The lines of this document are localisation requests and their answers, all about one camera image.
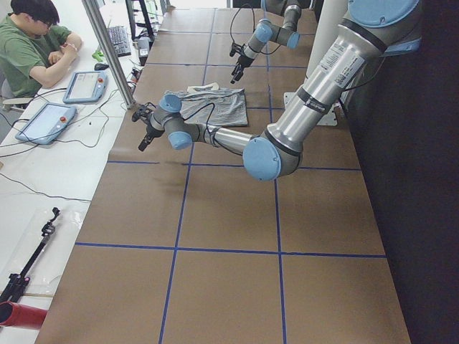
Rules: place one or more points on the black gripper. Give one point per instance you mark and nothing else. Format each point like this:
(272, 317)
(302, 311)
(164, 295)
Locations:
(241, 60)
(150, 131)

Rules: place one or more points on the blue white striped polo shirt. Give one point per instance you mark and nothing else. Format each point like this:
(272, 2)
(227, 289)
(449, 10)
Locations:
(220, 106)

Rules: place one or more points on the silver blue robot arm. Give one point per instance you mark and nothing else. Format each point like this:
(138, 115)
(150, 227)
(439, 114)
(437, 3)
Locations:
(369, 29)
(265, 31)

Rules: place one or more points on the upper teach pendant tablet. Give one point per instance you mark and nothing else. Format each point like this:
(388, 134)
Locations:
(86, 87)

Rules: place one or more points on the teach pendant tablet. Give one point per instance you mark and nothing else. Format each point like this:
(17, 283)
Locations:
(50, 120)
(86, 87)

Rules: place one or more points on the black computer mouse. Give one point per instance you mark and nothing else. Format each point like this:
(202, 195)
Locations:
(100, 66)

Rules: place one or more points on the lower teach pendant tablet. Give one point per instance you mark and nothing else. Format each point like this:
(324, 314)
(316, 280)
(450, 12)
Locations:
(50, 120)

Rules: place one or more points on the black computer keyboard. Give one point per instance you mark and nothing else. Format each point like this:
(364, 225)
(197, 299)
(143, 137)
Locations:
(120, 41)

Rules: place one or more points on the brown table cover mat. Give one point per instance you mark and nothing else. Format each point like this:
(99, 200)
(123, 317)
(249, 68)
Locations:
(183, 246)

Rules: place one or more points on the seated person green shirt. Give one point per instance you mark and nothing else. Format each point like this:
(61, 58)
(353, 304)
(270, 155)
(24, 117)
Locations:
(36, 52)

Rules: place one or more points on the red cylinder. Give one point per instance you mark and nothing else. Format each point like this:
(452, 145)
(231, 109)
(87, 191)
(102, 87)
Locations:
(22, 316)

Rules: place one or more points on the aluminium frame post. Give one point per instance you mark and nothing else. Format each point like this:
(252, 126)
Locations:
(101, 33)

